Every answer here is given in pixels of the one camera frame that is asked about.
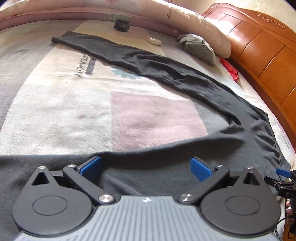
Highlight dark grey trousers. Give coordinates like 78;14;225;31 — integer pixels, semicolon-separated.
1;30;290;240

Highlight red folding fan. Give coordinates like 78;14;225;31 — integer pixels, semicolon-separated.
219;58;239;82

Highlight person right hand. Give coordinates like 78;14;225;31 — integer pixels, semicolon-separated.
285;199;295;227

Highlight striped pastel bed sheet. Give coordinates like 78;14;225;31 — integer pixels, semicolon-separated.
1;20;295;168

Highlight wooden orange headboard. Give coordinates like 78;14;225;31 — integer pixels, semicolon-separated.
202;3;295;146

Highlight bundled grey white cloth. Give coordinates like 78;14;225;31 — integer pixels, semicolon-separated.
177;34;215;66

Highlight white earbuds case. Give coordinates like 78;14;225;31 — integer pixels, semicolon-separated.
147;38;162;46

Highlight black hair claw clip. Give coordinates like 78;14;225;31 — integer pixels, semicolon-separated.
113;19;130;32

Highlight folded floral pink quilt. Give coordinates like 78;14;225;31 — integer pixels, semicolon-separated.
1;1;231;58

